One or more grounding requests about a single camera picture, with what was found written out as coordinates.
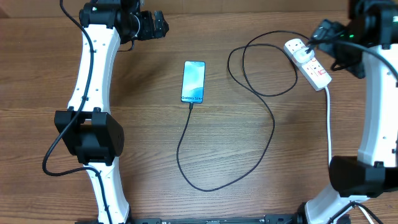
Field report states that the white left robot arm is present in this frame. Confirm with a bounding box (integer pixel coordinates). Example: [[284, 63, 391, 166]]
[[42, 1, 169, 223]]

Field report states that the black usb charging cable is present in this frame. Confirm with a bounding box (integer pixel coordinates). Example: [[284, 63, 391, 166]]
[[175, 30, 315, 192]]

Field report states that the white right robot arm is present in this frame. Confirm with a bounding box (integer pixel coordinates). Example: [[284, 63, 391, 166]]
[[293, 0, 397, 223]]

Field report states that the white charger plug adapter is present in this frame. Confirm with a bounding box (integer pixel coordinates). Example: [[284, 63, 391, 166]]
[[293, 47, 315, 67]]

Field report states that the white power strip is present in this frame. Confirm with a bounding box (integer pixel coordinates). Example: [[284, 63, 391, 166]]
[[284, 39, 332, 91]]

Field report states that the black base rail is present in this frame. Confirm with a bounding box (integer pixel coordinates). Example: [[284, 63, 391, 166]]
[[74, 213, 352, 224]]

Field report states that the blue smartphone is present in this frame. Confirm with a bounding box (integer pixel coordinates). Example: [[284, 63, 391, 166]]
[[181, 61, 206, 103]]

